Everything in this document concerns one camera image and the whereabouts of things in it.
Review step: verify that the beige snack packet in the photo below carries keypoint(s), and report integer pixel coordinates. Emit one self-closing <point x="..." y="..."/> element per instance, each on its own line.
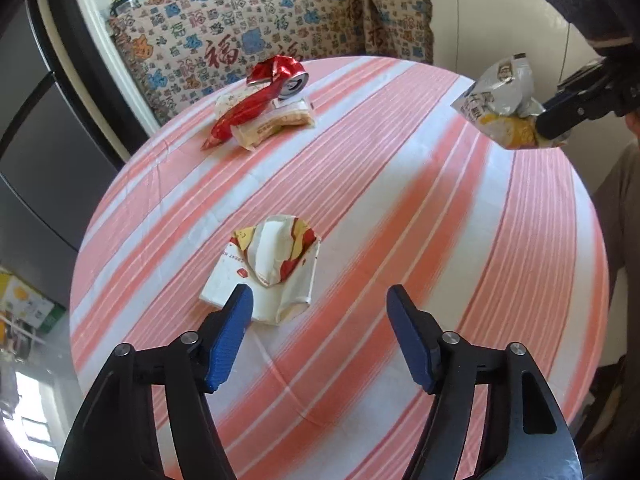
<point x="282" y="122"/>

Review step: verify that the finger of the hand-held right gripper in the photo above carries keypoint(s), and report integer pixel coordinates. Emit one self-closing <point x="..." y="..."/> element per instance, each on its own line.
<point x="557" y="120"/>

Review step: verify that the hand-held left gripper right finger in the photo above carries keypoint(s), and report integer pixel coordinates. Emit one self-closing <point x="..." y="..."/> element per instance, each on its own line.
<point x="410" y="340"/>

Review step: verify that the crushed white red paper cup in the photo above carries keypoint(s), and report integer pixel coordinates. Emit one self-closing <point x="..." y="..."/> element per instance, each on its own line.
<point x="270" y="265"/>

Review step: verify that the crushed red can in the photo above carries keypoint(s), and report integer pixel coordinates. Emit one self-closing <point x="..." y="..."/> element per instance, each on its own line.
<point x="277" y="72"/>

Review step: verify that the silver yellow snack bag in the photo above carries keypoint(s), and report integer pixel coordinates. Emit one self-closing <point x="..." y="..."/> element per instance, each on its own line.
<point x="500" y="105"/>

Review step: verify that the person's grey-brown clothing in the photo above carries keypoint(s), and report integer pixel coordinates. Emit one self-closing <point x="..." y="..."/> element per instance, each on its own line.
<point x="620" y="210"/>

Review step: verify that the white yellow cardboard box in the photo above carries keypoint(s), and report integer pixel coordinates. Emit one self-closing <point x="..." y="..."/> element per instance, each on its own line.
<point x="25" y="305"/>

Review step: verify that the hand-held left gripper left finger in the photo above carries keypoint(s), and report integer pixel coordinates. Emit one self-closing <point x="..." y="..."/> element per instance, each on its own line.
<point x="230" y="340"/>

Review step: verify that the printed blanket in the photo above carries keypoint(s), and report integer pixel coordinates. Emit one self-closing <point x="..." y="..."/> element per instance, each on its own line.
<point x="300" y="10"/>

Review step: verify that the red foil wrapper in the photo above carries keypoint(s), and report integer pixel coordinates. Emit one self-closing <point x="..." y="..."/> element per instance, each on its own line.
<point x="235" y="117"/>

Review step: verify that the grey refrigerator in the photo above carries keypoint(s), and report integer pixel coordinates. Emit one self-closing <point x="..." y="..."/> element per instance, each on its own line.
<point x="45" y="160"/>

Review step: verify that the crumpled white paper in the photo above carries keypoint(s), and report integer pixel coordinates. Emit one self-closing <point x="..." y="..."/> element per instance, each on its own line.
<point x="227" y="102"/>

